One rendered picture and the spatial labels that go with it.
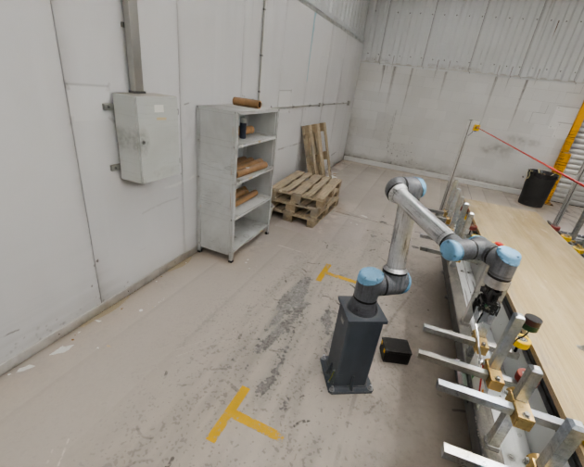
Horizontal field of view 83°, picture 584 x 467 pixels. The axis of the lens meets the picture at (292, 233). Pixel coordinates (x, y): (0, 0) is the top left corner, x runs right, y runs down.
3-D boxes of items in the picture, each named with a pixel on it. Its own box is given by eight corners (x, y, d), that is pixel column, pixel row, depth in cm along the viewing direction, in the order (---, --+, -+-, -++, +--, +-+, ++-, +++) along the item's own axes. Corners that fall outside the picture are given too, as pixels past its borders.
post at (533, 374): (480, 459, 127) (533, 369, 106) (478, 449, 130) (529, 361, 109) (489, 462, 126) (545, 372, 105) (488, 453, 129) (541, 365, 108)
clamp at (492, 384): (487, 388, 134) (491, 379, 132) (481, 364, 146) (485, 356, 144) (501, 393, 133) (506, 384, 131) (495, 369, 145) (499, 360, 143)
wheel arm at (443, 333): (422, 333, 167) (425, 326, 165) (422, 328, 170) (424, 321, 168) (516, 361, 156) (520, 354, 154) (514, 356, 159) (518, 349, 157)
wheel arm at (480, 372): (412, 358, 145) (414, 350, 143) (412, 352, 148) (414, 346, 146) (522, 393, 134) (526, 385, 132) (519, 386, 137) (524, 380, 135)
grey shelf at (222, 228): (196, 251, 368) (195, 105, 302) (239, 224, 444) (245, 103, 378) (231, 263, 354) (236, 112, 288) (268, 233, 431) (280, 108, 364)
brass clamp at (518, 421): (510, 425, 109) (516, 415, 106) (501, 393, 120) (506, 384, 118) (531, 433, 107) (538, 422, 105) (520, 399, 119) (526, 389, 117)
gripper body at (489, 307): (476, 312, 140) (487, 289, 135) (474, 301, 148) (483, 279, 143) (496, 318, 138) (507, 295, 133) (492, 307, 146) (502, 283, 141)
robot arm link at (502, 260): (508, 244, 138) (529, 255, 129) (497, 269, 143) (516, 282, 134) (490, 245, 135) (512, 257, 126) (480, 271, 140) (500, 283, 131)
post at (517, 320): (473, 399, 147) (516, 315, 127) (472, 394, 150) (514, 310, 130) (481, 402, 146) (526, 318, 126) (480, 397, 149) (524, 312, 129)
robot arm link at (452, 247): (380, 171, 183) (460, 246, 131) (399, 172, 187) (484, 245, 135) (374, 190, 190) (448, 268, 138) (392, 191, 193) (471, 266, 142)
